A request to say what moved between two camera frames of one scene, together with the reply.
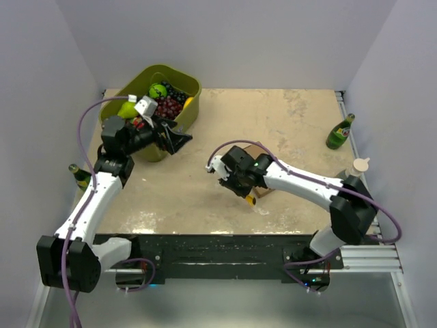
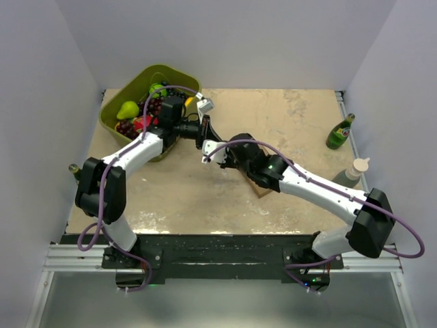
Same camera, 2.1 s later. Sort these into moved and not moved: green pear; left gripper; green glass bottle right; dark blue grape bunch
Moved: left gripper
Not moved: dark blue grape bunch; green glass bottle right; green pear
